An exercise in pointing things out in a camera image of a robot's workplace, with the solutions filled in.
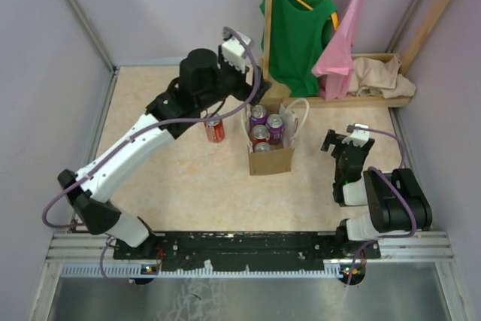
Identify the purple can back left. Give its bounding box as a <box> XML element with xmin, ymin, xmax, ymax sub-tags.
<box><xmin>249</xmin><ymin>104</ymin><xmax>268</xmax><ymax>129</ymax></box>

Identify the purple can front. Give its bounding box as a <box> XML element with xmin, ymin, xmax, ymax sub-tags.
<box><xmin>253</xmin><ymin>142</ymin><xmax>272</xmax><ymax>153</ymax></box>

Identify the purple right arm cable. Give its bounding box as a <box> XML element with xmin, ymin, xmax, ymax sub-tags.
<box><xmin>345</xmin><ymin>128</ymin><xmax>418</xmax><ymax>287</ymax></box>

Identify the wooden clothes rack frame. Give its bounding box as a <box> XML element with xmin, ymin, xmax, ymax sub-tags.
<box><xmin>261</xmin><ymin>0</ymin><xmax>451</xmax><ymax>108</ymax></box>

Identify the brown canvas bag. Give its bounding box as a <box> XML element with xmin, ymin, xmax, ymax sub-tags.
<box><xmin>240</xmin><ymin>98</ymin><xmax>310</xmax><ymax>176</ymax></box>

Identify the purple can back right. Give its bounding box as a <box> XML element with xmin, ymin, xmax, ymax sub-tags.
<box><xmin>266</xmin><ymin>114</ymin><xmax>285</xmax><ymax>145</ymax></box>

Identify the purple can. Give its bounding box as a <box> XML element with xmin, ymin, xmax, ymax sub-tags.
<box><xmin>266</xmin><ymin>114</ymin><xmax>285</xmax><ymax>145</ymax></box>
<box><xmin>253</xmin><ymin>142</ymin><xmax>272</xmax><ymax>153</ymax></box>
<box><xmin>249</xmin><ymin>104</ymin><xmax>268</xmax><ymax>129</ymax></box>

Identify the red can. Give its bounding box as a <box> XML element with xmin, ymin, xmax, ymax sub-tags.
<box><xmin>204</xmin><ymin>114</ymin><xmax>225</xmax><ymax>143</ymax></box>
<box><xmin>250</xmin><ymin>124</ymin><xmax>270</xmax><ymax>146</ymax></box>

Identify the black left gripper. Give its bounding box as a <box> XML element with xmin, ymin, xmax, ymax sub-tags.
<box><xmin>198</xmin><ymin>44</ymin><xmax>271</xmax><ymax>111</ymax></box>

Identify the green tank top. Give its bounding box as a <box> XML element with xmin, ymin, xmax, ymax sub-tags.
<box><xmin>269</xmin><ymin>0</ymin><xmax>337</xmax><ymax>97</ymax></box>

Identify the aluminium rail frame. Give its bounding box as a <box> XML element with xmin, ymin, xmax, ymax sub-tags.
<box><xmin>46</xmin><ymin>231</ymin><xmax>454</xmax><ymax>282</ymax></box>

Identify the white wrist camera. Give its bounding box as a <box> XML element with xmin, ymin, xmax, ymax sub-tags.
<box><xmin>219</xmin><ymin>32</ymin><xmax>247</xmax><ymax>73</ymax></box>
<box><xmin>343</xmin><ymin>123</ymin><xmax>370</xmax><ymax>147</ymax></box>

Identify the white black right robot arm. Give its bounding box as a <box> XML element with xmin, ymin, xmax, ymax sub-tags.
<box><xmin>321</xmin><ymin>124</ymin><xmax>432</xmax><ymax>258</ymax></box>

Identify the beige crumpled cloth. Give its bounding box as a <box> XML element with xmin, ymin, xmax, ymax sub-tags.
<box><xmin>348</xmin><ymin>55</ymin><xmax>416</xmax><ymax>98</ymax></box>

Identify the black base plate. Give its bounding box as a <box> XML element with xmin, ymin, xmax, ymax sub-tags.
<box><xmin>113</xmin><ymin>231</ymin><xmax>362</xmax><ymax>272</ymax></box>

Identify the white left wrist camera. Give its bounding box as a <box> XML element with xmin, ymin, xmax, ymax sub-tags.
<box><xmin>219</xmin><ymin>32</ymin><xmax>247</xmax><ymax>73</ymax></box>

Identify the pink shirt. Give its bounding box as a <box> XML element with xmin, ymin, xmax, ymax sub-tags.
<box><xmin>311</xmin><ymin>0</ymin><xmax>365</xmax><ymax>101</ymax></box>

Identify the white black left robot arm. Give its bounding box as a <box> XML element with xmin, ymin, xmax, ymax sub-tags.
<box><xmin>58</xmin><ymin>38</ymin><xmax>270</xmax><ymax>259</ymax></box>

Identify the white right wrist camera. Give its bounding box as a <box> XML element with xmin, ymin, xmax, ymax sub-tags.
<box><xmin>343</xmin><ymin>123</ymin><xmax>370</xmax><ymax>147</ymax></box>

